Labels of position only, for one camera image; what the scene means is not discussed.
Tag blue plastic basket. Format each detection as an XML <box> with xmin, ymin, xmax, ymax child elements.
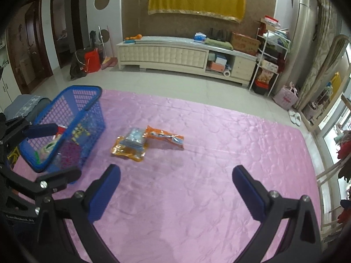
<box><xmin>19</xmin><ymin>85</ymin><xmax>105</xmax><ymax>173</ymax></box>

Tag blue striped clear snack bag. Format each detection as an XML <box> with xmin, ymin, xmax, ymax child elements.
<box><xmin>120</xmin><ymin>127</ymin><xmax>146</xmax><ymax>151</ymax></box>

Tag orange long snack packet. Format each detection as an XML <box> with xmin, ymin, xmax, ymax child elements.
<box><xmin>145</xmin><ymin>126</ymin><xmax>184</xmax><ymax>148</ymax></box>

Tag purple chips bag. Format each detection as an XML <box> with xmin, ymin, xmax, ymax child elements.
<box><xmin>59</xmin><ymin>141</ymin><xmax>81</xmax><ymax>169</ymax></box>

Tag grey covered chair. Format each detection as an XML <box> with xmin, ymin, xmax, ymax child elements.
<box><xmin>4</xmin><ymin>94</ymin><xmax>51</xmax><ymax>123</ymax></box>

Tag white cupboard with shelves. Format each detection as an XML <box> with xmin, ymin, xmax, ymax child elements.
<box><xmin>0</xmin><ymin>34</ymin><xmax>21</xmax><ymax>112</ymax></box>

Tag dark backpack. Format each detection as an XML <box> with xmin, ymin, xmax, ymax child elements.
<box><xmin>70</xmin><ymin>49</ymin><xmax>87</xmax><ymax>80</ymax></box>

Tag pink quilted table cloth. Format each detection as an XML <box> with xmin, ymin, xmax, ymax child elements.
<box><xmin>13</xmin><ymin>88</ymin><xmax>322</xmax><ymax>263</ymax></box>

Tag red shopping bag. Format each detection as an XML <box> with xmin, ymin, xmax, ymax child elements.
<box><xmin>84</xmin><ymin>48</ymin><xmax>100</xmax><ymax>74</ymax></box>

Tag white slippers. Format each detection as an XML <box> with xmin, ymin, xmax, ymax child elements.
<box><xmin>288</xmin><ymin>109</ymin><xmax>302</xmax><ymax>126</ymax></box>

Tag oranges on blue plate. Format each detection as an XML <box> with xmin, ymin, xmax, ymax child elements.
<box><xmin>123</xmin><ymin>34</ymin><xmax>143</xmax><ymax>44</ymax></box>

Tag pink bag on floor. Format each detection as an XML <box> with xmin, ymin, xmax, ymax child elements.
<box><xmin>273</xmin><ymin>85</ymin><xmax>299</xmax><ymax>110</ymax></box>

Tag cream tv cabinet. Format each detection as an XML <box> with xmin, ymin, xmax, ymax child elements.
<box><xmin>116</xmin><ymin>36</ymin><xmax>257</xmax><ymax>87</ymax></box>

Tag blue tissue pack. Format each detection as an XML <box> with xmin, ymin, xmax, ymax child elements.
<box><xmin>193</xmin><ymin>32</ymin><xmax>207</xmax><ymax>43</ymax></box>

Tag white metal shelf rack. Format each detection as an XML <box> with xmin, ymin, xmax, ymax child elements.
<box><xmin>249</xmin><ymin>16</ymin><xmax>291</xmax><ymax>96</ymax></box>

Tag cardboard box on cabinet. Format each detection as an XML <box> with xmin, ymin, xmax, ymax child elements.
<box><xmin>230</xmin><ymin>32</ymin><xmax>261</xmax><ymax>56</ymax></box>

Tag green folded cloth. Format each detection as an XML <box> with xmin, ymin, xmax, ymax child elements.
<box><xmin>204</xmin><ymin>38</ymin><xmax>233</xmax><ymax>50</ymax></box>

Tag silver air conditioner tower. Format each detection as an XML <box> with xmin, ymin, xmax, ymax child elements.
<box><xmin>275</xmin><ymin>0</ymin><xmax>318</xmax><ymax>90</ymax></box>

